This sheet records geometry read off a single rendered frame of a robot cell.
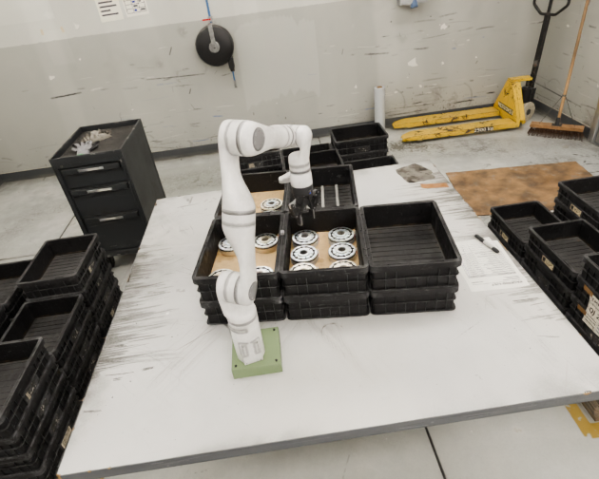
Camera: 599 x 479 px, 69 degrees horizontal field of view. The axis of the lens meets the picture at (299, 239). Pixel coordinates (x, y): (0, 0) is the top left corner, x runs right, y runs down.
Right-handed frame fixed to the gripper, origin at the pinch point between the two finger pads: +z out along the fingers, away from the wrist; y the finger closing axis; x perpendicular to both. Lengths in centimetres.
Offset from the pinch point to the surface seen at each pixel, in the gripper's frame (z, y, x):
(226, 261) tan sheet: 17.2, -23.0, 23.6
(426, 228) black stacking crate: 17, 42, -24
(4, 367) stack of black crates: 51, -105, 83
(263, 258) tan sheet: 17.2, -12.6, 13.2
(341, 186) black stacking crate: 17, 49, 28
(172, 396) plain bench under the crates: 30, -68, -4
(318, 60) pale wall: 19, 245, 232
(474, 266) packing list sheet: 30, 46, -44
